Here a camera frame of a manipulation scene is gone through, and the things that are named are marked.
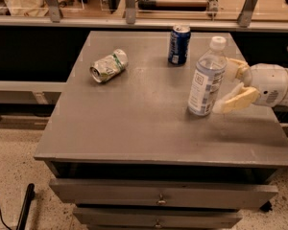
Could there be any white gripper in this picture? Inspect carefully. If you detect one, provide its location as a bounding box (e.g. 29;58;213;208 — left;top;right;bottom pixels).
212;57;288;114

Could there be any upper grey drawer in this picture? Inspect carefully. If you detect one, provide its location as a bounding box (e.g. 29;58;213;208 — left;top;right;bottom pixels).
50;178;277;210

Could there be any right metal bracket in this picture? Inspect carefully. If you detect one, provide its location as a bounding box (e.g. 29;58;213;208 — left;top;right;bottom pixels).
237;0;258;28

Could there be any grey drawer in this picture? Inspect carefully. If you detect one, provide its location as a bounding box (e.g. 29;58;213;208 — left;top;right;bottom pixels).
50;178;277;210
73;208;242;229

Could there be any blue soda can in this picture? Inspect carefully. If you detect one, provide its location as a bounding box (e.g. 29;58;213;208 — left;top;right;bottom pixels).
168;25;191;65

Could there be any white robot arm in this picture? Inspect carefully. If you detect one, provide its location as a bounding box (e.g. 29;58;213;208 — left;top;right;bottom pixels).
213;57;288;114

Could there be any grey drawer cabinet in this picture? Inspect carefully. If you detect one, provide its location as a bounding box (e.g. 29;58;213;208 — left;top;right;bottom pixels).
33;31;288;230

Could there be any black cylinder on shelf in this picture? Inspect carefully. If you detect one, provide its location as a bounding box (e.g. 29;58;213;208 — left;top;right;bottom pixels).
138;0;207;12

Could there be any crushed green white can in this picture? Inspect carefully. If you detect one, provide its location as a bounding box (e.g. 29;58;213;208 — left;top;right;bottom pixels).
89;49;129;83

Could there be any left metal bracket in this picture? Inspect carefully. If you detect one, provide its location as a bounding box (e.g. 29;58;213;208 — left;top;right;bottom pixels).
45;0;62;23

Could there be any middle metal bracket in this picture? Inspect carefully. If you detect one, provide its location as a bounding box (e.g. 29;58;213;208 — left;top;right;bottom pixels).
125;0;136;24

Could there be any lower grey drawer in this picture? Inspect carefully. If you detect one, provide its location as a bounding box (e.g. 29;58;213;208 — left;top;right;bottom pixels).
73;208;242;229

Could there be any clear bottle with blue label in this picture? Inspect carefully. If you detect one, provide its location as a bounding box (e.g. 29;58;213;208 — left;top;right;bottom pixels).
188;36;227;116

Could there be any black pole on floor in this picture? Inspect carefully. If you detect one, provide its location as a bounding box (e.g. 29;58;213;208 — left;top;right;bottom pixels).
16;183;35;230

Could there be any metal bracket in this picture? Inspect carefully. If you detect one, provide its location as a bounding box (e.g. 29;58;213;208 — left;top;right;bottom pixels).
125;0;136;24
237;0;258;28
45;0;62;23

